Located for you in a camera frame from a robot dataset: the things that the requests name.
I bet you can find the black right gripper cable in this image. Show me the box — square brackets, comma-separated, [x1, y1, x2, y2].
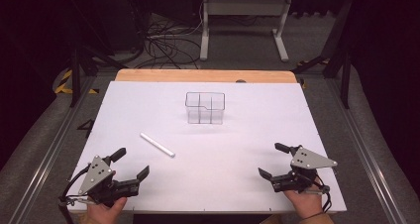
[313, 173, 333, 214]

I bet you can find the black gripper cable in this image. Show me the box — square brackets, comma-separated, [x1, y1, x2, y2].
[57, 164, 92, 224]
[313, 173, 333, 214]

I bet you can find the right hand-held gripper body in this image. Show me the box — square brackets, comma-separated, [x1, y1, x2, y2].
[269, 146, 339, 194]

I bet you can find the clear plastic organizer box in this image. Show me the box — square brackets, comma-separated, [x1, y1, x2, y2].
[184, 91, 227, 126]

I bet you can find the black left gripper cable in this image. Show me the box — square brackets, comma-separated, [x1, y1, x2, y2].
[57, 164, 92, 224]

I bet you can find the dark equipment box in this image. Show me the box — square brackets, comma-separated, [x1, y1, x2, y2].
[97, 0, 149, 55]

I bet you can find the white metal stand frame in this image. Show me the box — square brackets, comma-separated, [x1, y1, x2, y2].
[199, 0, 294, 62]

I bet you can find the bundle of floor cables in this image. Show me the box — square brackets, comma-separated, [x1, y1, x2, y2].
[133, 14, 203, 70]

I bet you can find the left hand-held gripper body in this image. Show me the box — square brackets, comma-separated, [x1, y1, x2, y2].
[78, 155, 141, 207]

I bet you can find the person's right hand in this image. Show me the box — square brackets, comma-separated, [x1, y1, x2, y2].
[283, 187, 325, 219]

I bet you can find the person's left hand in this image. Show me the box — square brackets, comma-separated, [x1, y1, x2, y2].
[86, 196, 129, 224]

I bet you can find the white stick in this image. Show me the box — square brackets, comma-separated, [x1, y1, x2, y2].
[139, 132, 176, 159]

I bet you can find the black metal stand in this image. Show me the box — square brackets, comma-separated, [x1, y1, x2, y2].
[291, 0, 354, 110]
[65, 42, 131, 109]

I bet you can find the dark wrist band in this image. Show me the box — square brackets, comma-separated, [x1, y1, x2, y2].
[299, 210, 327, 221]

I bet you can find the yellow black hazard tape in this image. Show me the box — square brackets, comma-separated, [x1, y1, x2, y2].
[53, 68, 100, 95]

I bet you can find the aluminium floor rail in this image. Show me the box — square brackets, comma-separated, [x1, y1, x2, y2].
[324, 78, 408, 224]
[7, 74, 97, 224]

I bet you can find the wooden table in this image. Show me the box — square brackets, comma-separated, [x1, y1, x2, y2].
[114, 68, 298, 84]

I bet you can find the white board sheet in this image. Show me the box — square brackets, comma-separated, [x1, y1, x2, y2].
[66, 80, 348, 215]

